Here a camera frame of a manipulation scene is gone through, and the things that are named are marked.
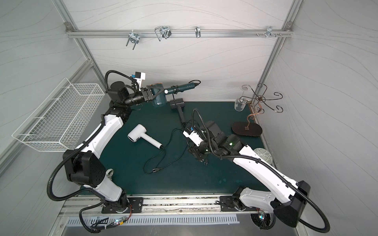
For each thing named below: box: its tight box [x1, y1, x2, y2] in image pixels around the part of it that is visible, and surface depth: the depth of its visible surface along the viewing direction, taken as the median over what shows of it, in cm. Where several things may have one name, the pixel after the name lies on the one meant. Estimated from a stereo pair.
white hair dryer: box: [127, 123, 163, 149], surface depth 98 cm
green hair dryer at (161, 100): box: [149, 82, 200, 108], surface depth 72 cm
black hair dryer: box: [169, 98, 186, 124], surface depth 116 cm
